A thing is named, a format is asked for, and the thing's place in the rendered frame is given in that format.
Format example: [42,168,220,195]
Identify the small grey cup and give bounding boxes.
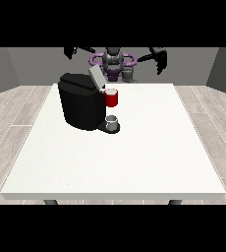
[104,114,120,131]

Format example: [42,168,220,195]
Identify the black coffee machine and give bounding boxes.
[57,72,121,134]

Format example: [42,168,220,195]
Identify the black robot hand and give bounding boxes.
[137,47,169,76]
[63,47,96,61]

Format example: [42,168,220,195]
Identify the grey robot trunk purple rings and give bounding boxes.
[88,47,139,83]

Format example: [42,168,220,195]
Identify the pale grey machine lid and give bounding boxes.
[87,64,106,90]

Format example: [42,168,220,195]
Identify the red pod holder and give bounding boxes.
[103,88,119,108]

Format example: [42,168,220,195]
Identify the small grey coffee pod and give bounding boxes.
[121,67,135,83]

